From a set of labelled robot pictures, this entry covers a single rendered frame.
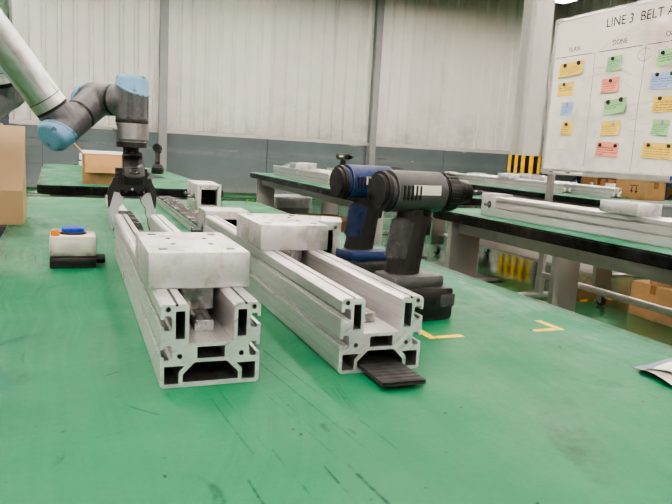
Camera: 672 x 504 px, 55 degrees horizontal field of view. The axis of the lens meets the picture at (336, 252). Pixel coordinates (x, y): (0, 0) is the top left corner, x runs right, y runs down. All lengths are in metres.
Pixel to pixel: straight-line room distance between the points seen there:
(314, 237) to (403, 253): 0.15
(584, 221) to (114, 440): 2.12
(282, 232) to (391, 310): 0.30
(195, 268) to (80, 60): 11.76
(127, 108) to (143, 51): 10.94
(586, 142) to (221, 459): 3.99
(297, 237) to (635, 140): 3.27
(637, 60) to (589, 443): 3.66
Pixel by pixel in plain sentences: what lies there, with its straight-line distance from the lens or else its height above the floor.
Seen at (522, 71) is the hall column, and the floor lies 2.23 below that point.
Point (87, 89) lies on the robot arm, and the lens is 1.68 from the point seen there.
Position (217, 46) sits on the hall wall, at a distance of 12.77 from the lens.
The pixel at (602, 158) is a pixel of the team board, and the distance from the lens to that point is 4.27.
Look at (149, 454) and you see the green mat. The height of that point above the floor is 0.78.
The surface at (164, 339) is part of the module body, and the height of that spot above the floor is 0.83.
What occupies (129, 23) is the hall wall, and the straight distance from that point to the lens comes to 12.57.
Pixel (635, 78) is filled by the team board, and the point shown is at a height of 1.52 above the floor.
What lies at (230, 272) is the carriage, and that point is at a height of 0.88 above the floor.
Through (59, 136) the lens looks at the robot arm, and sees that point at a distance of 1.57.
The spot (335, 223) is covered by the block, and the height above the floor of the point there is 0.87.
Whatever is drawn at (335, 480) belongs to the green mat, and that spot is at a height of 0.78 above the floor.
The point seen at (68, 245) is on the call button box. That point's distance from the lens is 1.28.
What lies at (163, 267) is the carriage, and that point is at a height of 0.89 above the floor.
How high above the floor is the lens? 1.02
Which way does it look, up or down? 9 degrees down
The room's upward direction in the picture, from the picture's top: 3 degrees clockwise
